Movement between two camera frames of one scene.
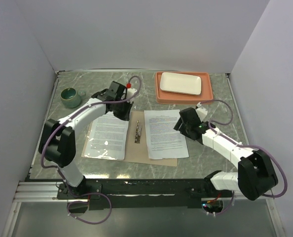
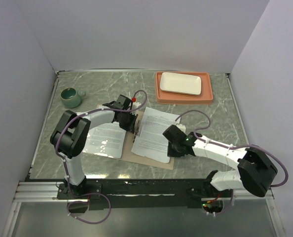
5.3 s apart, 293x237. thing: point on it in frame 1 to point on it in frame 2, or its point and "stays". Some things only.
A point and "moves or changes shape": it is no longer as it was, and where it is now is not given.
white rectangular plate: x=180 y=83 stays
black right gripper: x=181 y=129 to x=171 y=153
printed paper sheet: x=163 y=141 moves or changes shape
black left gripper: x=125 y=116 to x=130 y=127
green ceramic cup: x=70 y=98 stays
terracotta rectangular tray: x=163 y=97 stays
